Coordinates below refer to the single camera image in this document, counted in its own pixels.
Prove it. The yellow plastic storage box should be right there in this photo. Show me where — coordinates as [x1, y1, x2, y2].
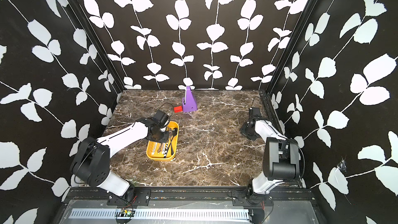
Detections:
[146, 121, 179, 161]

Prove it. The black long spoon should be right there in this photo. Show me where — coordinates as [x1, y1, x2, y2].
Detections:
[168, 128, 178, 156]

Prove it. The white handled steel spoon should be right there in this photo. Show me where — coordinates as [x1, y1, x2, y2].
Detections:
[152, 143, 162, 156]

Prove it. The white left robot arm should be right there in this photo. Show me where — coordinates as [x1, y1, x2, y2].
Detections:
[70, 110, 170, 202]

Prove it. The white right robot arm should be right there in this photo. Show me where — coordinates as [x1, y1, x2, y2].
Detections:
[240, 107, 305, 195]

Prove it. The red small block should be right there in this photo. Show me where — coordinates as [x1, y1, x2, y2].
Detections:
[174, 106, 183, 113]

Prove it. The purple plastic stand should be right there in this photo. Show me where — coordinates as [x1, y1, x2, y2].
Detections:
[182, 86, 198, 113]

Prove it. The small green circuit board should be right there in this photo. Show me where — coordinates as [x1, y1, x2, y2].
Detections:
[116, 209, 135, 219]

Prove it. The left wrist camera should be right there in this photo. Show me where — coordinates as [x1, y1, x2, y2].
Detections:
[153, 110, 170, 128]

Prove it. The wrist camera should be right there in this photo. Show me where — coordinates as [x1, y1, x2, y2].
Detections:
[249, 107, 263, 121]
[153, 110, 170, 128]

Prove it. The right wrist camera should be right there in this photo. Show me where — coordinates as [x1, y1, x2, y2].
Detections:
[249, 107, 263, 121]

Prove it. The black aluminium frame rail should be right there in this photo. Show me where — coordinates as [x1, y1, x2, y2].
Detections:
[259, 91, 302, 187]

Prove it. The white slotted cable duct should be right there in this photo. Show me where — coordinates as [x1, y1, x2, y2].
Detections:
[67, 208, 251, 221]

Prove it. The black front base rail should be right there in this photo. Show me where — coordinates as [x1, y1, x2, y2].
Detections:
[107, 186, 318, 207]

